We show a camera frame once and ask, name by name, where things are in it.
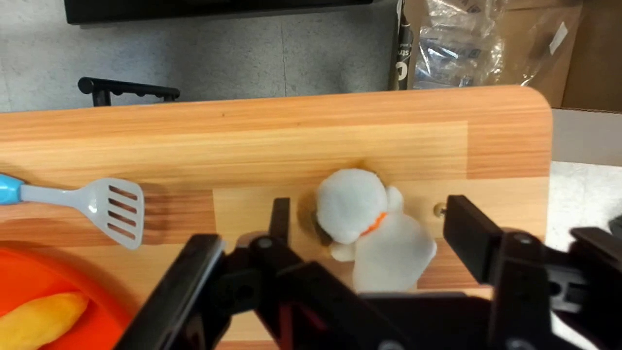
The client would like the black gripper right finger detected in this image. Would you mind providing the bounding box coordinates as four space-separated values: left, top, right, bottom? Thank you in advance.
443 192 622 350

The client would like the black clamp with orange tip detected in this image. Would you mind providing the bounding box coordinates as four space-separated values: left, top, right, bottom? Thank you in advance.
75 75 182 108

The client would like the red plastic bowl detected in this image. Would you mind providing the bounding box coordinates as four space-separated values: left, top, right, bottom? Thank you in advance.
0 238 132 350

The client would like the large brown cardboard carton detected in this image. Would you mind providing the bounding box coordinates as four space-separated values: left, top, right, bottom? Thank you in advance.
497 0 622 112

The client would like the clear plastic bag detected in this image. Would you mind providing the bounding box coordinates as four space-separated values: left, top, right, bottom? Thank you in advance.
390 0 585 93

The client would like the grey spatula with blue handle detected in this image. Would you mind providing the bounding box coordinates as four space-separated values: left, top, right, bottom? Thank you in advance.
0 170 145 252

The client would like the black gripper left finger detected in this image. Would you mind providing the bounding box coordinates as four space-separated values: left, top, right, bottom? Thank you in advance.
114 196 390 350

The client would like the white plush toy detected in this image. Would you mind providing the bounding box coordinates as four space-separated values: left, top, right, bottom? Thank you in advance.
313 166 439 295

